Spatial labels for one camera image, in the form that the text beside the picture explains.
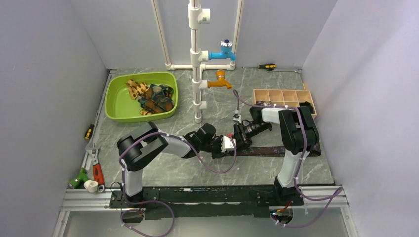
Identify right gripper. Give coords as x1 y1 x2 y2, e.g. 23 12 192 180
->
232 122 270 153

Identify dark brown floral tie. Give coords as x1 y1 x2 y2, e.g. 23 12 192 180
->
236 145 322 157

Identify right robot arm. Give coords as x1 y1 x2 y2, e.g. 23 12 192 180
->
232 106 319 205

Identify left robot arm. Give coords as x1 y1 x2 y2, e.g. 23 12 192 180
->
117 121 238 207

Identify wooden compartment tray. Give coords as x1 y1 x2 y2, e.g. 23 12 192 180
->
252 89 317 118

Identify orange faucet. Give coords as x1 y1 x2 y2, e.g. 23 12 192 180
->
208 70 232 89

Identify black rolled tie in tray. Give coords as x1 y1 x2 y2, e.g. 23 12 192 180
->
300 101 315 114

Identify yellow black screwdriver back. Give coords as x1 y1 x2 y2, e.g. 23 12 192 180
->
243 63 276 71

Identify yellow black screwdriver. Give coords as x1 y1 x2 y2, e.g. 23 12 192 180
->
243 63 276 71
84 123 95 140

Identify dark teal patterned tie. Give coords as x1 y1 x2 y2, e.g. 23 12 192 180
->
137 82 175 116

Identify silver wrench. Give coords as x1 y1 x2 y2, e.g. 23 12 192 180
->
267 68 302 74

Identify blue faucet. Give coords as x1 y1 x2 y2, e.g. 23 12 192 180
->
209 39 236 62

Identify green plastic basin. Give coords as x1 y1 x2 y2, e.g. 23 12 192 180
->
105 72 178 123

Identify white pvc pipe assembly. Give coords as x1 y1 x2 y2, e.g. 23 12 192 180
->
151 0 244 123

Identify yellow black screwdriver left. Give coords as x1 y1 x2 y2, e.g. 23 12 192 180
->
84 123 95 140

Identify white pipe fitting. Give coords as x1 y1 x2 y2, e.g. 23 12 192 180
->
84 180 99 193

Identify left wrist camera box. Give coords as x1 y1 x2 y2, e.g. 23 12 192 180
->
221 136 236 152

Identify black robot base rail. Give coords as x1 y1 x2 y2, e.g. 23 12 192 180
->
109 184 304 220

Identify aluminium frame rail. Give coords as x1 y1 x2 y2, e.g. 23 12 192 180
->
53 185 349 237

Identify red handled pliers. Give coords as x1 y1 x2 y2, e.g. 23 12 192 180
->
85 141 105 193

